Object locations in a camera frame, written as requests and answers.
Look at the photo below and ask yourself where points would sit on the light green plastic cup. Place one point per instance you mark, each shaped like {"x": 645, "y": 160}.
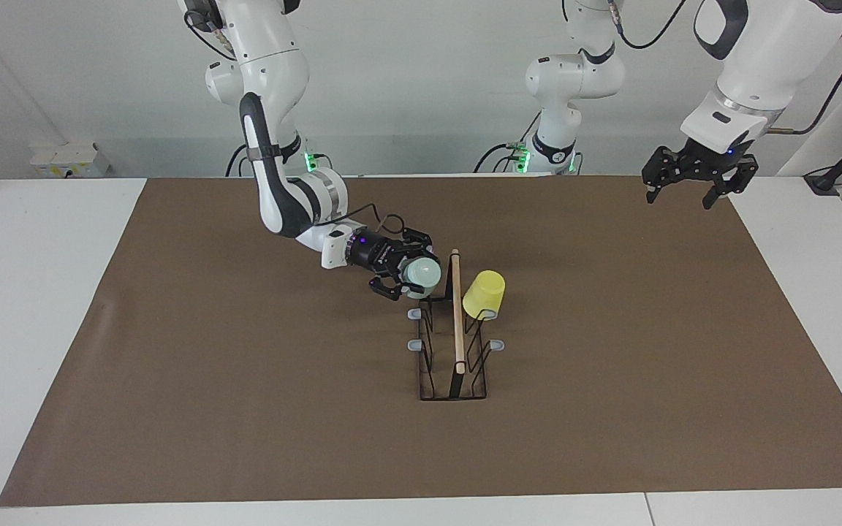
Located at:
{"x": 422, "y": 274}

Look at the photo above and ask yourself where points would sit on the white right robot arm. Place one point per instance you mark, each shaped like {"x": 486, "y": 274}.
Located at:
{"x": 267, "y": 66}

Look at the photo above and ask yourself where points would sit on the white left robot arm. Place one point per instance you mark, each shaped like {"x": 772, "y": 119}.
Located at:
{"x": 764, "y": 66}

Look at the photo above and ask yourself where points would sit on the brown table mat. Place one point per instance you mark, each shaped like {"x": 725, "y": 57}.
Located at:
{"x": 245, "y": 424}

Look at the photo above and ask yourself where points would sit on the yellow plastic cup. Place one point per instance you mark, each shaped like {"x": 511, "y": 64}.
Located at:
{"x": 485, "y": 292}

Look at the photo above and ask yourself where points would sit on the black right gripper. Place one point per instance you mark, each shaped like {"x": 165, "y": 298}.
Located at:
{"x": 378, "y": 254}

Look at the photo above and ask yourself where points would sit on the white power strip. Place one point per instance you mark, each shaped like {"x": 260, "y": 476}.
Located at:
{"x": 70, "y": 161}

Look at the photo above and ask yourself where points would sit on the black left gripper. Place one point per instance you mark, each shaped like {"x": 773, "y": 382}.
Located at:
{"x": 710, "y": 162}

